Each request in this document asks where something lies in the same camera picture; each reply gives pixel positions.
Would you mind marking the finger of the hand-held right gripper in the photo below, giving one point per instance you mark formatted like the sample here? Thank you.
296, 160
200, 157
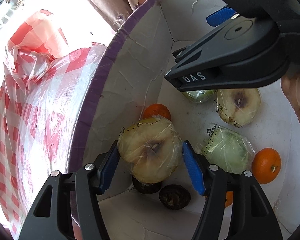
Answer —
220, 15
227, 55

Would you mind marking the yellow-green pear half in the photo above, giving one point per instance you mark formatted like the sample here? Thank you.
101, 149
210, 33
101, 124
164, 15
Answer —
238, 107

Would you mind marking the purple cardboard box white inside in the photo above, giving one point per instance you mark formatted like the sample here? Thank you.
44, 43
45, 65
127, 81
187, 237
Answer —
130, 55

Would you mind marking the small orange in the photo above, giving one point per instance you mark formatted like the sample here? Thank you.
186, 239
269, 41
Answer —
228, 198
157, 111

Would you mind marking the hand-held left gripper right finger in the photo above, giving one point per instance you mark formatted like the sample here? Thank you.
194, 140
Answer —
193, 170

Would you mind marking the large orange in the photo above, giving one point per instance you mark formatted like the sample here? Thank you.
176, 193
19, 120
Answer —
266, 165

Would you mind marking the yellow apple half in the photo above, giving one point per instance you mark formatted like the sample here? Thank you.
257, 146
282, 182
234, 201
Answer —
150, 152

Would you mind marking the dark brown mangosteen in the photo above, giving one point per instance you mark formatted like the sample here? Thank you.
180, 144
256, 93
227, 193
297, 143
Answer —
146, 187
173, 196

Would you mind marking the person's right hand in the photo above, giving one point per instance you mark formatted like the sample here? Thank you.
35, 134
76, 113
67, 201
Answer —
297, 100

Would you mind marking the large green apple half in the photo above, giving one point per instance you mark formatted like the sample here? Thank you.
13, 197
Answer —
226, 152

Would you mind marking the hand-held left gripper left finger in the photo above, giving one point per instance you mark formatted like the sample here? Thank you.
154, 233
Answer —
110, 170

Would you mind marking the red checkered plastic tablecloth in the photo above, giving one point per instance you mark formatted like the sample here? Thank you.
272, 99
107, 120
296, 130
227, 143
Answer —
40, 105

